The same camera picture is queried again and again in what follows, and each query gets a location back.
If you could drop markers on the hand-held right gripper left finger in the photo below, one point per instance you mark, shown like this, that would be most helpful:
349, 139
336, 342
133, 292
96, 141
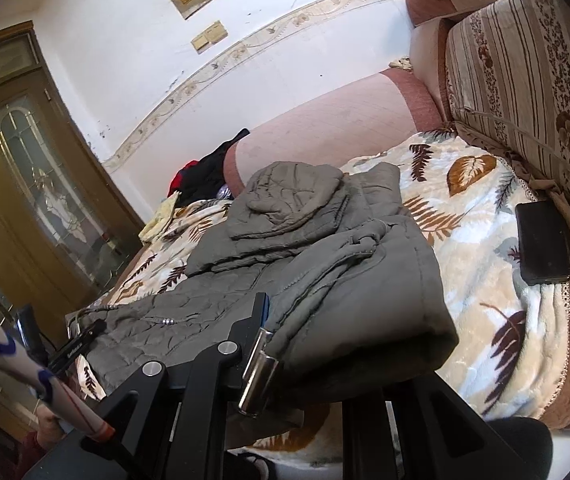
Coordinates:
264, 310

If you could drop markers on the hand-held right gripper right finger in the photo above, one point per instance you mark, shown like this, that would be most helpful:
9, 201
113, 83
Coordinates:
415, 435

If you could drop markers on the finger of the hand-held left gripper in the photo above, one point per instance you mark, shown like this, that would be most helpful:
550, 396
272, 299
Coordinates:
77, 347

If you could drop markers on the grey padded hooded jacket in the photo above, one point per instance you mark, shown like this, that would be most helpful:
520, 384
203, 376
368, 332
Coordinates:
355, 285

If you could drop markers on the black and red clothes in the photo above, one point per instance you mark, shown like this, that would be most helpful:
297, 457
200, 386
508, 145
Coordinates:
205, 175

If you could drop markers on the white sleeve with blue pattern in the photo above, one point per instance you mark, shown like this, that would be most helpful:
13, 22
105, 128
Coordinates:
10, 355

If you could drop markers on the yellow cloth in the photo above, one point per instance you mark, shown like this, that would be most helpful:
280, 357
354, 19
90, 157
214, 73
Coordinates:
159, 217

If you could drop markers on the brown wooden door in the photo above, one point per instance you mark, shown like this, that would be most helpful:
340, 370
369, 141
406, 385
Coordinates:
25, 185

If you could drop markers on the leaf printed blanket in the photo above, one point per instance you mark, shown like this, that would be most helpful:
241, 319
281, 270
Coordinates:
470, 210

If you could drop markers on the black phone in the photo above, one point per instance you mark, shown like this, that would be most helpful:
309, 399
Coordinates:
544, 242

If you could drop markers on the small cream cloth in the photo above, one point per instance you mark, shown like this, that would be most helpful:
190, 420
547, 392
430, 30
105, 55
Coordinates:
401, 63

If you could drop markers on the striped floral cushion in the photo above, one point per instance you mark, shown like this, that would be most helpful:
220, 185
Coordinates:
525, 85

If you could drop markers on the small beige wall plaque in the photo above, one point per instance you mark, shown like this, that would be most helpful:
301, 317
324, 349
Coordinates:
209, 36

